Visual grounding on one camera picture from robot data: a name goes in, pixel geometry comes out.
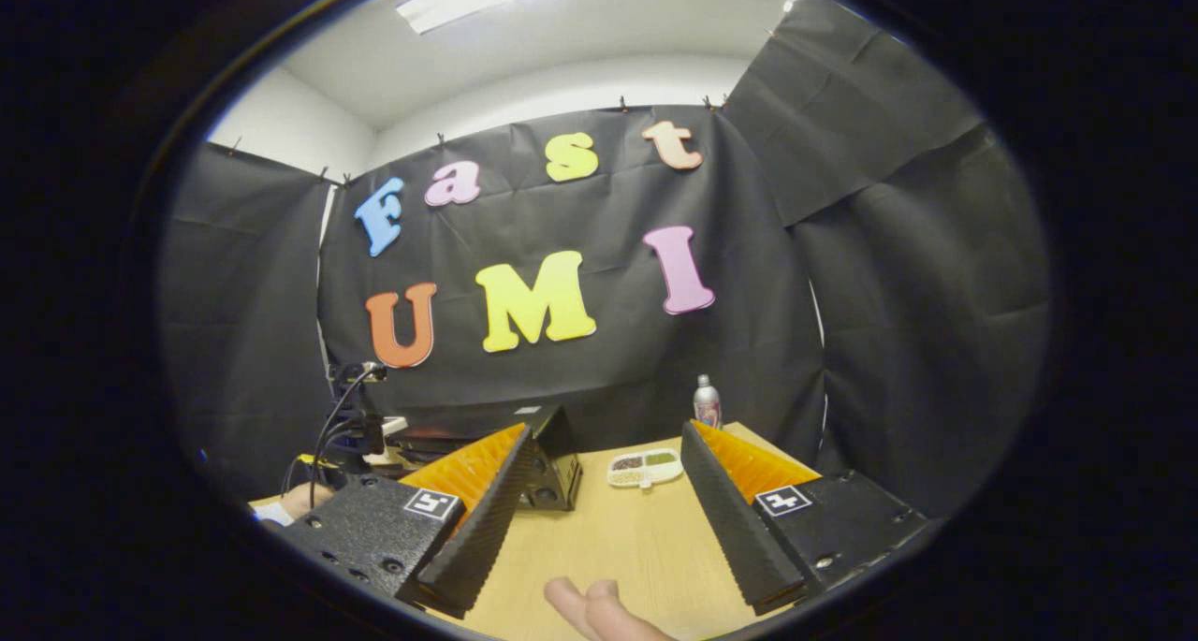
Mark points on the white divided tray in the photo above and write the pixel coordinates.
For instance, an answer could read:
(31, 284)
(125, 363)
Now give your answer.
(646, 469)

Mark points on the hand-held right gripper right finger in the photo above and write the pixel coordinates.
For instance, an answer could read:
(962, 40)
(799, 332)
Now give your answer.
(730, 529)

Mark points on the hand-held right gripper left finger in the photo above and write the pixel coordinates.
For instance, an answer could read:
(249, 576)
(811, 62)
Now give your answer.
(477, 538)

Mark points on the pile of soybeans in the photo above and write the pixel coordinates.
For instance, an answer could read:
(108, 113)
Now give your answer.
(625, 477)

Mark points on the pile of green beans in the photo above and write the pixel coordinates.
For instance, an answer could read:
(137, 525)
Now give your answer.
(660, 458)

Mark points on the pile of red beans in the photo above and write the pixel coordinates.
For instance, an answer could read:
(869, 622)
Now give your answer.
(627, 462)

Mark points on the black electric oven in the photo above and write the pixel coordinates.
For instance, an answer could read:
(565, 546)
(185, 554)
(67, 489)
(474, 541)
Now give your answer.
(557, 473)

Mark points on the silver printed bottle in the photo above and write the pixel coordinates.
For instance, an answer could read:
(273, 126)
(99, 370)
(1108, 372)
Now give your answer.
(707, 405)

